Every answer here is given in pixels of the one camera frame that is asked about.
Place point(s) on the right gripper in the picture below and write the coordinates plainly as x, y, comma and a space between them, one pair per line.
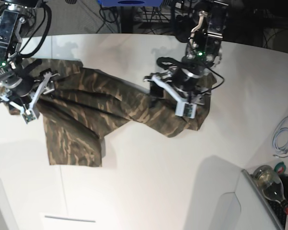
21, 82

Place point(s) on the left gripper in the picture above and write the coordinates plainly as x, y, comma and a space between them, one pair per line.
182, 80

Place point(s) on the camouflage t-shirt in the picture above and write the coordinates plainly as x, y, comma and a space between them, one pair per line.
88, 104

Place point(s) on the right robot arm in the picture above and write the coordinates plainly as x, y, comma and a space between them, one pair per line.
13, 22

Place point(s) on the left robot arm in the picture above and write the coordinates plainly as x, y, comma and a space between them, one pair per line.
202, 32

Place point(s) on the clear glass bottle red cap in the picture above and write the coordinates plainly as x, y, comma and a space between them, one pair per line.
271, 186

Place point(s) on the green tape roll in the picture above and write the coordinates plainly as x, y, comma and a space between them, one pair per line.
280, 168

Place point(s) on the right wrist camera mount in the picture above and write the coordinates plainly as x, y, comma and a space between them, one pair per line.
43, 84

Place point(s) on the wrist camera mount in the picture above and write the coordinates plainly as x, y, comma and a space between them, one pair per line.
43, 84
186, 104

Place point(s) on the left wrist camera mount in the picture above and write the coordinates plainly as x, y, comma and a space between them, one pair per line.
186, 104

